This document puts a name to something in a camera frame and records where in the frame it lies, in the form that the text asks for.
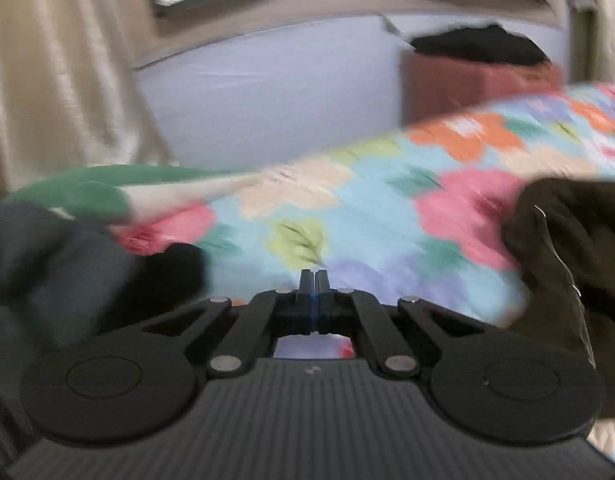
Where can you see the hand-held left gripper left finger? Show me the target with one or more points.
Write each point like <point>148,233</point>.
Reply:
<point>306,291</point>

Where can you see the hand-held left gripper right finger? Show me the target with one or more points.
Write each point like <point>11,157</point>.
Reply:
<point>321,291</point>

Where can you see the floral bed sheet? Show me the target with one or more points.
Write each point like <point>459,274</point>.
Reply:
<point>367,210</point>

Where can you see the green and white garment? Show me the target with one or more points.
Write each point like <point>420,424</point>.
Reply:
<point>87,195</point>

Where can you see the brown box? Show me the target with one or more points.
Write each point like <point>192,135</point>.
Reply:
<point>462,90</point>

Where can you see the dark grey garment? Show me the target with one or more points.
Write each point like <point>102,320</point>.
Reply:
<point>47,270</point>

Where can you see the dark brown garment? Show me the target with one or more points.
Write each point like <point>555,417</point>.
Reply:
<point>577,240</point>

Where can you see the black cloth pile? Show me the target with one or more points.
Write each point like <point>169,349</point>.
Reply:
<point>482,45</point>

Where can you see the beige curtain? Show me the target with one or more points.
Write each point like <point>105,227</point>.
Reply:
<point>62,60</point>
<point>610,20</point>

